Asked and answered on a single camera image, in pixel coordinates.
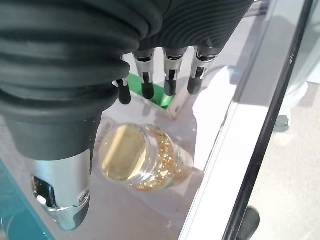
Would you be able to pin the green white medicine pack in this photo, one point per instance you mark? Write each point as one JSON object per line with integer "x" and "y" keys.
{"x": 168, "y": 102}

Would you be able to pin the glass jar gold lid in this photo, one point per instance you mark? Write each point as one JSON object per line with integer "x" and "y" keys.
{"x": 125, "y": 152}

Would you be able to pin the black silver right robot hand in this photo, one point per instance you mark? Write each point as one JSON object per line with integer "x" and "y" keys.
{"x": 62, "y": 62}

